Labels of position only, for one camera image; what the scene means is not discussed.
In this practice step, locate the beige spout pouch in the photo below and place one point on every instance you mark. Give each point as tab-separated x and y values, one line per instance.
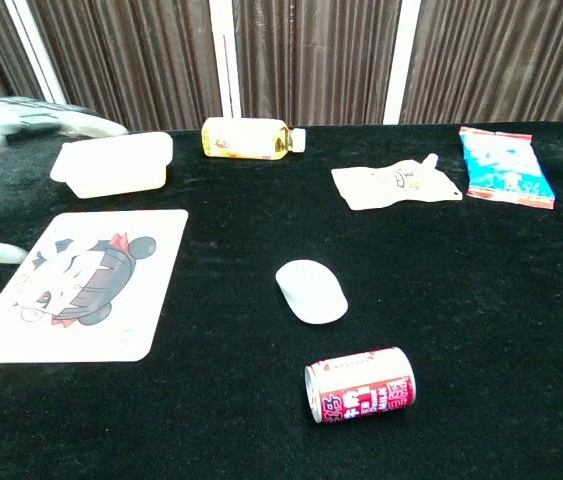
386	187

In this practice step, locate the blue red snack bag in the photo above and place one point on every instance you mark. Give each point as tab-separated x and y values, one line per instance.
506	165

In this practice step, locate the white plastic food container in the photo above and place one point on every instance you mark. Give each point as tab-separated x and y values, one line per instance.
111	165

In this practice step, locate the cartoon print mouse pad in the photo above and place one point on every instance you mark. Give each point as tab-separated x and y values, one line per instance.
161	235

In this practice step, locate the white computer mouse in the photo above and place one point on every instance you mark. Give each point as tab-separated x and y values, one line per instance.
311	292

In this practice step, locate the red white drink can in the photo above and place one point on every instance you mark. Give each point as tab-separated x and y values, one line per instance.
361	385

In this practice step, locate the amber tea bottle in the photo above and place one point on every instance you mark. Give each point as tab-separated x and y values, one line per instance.
246	137

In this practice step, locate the black velvet tablecloth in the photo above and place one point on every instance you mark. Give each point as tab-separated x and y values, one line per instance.
461	300

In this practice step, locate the white frame pole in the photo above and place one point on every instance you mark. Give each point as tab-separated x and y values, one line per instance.
216	60
36	55

